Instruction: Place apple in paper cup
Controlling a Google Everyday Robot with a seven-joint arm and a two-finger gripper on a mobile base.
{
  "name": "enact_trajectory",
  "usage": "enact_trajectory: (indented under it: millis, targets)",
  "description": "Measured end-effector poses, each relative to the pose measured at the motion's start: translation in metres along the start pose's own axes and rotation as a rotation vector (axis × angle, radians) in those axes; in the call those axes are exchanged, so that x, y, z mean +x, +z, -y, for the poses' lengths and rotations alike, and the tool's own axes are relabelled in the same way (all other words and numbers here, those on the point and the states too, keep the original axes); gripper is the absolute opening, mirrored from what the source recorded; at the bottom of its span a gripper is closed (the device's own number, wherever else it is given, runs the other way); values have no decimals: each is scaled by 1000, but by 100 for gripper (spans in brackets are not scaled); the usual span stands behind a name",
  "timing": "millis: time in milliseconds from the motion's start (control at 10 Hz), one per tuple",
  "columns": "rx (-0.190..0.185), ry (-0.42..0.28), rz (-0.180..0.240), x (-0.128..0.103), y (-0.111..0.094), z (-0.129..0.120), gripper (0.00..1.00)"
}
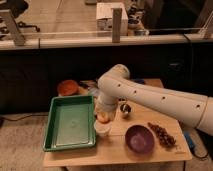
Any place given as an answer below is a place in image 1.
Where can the orange bowl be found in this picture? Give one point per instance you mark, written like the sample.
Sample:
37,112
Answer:
67,88

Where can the white paper cup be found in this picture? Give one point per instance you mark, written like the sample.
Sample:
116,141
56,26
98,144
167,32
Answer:
102,129

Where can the white cardboard box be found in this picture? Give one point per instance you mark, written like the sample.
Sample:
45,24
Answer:
104,14

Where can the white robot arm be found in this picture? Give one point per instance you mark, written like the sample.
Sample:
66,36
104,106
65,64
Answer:
192,109

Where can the bunch of brown grapes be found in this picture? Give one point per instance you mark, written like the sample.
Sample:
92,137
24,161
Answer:
166,140

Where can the small metal cup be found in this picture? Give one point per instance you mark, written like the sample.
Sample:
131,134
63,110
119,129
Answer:
125,110

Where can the apple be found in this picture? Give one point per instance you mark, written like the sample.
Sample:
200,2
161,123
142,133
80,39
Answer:
103,118

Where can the blue object beside table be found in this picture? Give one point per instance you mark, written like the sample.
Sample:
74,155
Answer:
189,140

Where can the purple bowl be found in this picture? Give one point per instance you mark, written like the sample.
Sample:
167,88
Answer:
139,139

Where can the green plastic tray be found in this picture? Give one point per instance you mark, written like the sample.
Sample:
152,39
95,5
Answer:
70,123

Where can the wooden table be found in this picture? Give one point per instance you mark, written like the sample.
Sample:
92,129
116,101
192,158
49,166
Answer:
113,149

